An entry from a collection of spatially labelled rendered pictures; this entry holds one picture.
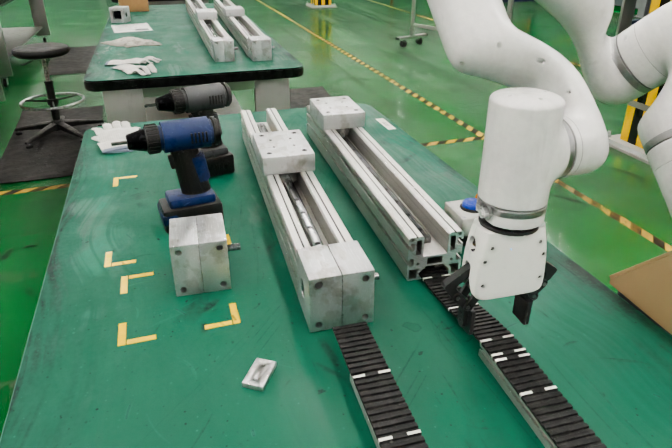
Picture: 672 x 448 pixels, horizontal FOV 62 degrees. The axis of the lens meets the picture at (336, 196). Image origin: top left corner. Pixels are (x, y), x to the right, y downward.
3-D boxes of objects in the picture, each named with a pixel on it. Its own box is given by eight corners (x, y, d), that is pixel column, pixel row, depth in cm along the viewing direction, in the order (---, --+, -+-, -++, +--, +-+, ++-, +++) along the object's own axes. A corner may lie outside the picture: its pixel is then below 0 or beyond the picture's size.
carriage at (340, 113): (364, 137, 146) (365, 111, 143) (323, 140, 143) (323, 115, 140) (347, 118, 160) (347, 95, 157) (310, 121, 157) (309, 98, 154)
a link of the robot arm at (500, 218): (495, 216, 65) (492, 239, 66) (562, 207, 67) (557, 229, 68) (462, 187, 72) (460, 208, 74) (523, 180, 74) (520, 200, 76)
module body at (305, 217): (356, 289, 94) (357, 245, 90) (298, 298, 92) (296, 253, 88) (276, 135, 164) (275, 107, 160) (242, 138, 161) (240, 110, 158)
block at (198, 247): (245, 286, 95) (241, 238, 91) (176, 297, 92) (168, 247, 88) (239, 256, 103) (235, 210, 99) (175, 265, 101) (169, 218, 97)
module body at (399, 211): (459, 272, 99) (464, 230, 95) (406, 281, 96) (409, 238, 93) (339, 130, 168) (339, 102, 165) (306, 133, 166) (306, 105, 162)
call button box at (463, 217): (497, 241, 108) (501, 213, 106) (451, 248, 106) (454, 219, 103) (477, 223, 115) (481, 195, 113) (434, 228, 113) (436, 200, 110)
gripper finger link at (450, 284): (443, 269, 71) (445, 304, 74) (499, 254, 72) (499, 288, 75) (440, 264, 72) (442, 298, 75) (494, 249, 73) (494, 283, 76)
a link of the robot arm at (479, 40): (511, -5, 83) (585, 183, 73) (412, -1, 78) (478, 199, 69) (544, -51, 75) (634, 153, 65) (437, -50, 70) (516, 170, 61)
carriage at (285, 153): (315, 182, 120) (315, 152, 117) (264, 188, 117) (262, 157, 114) (300, 156, 134) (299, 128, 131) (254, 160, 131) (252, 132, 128)
